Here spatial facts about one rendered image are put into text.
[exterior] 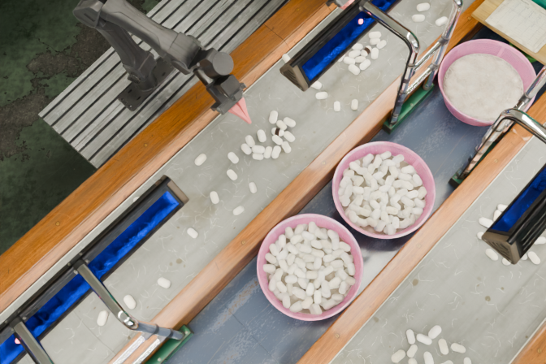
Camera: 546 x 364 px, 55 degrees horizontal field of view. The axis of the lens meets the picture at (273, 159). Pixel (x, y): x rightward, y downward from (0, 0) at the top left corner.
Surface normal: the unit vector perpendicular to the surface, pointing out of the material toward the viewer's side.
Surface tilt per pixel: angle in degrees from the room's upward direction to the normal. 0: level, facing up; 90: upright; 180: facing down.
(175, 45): 30
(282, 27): 0
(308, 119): 0
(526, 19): 0
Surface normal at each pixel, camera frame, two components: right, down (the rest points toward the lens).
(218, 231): -0.07, -0.36
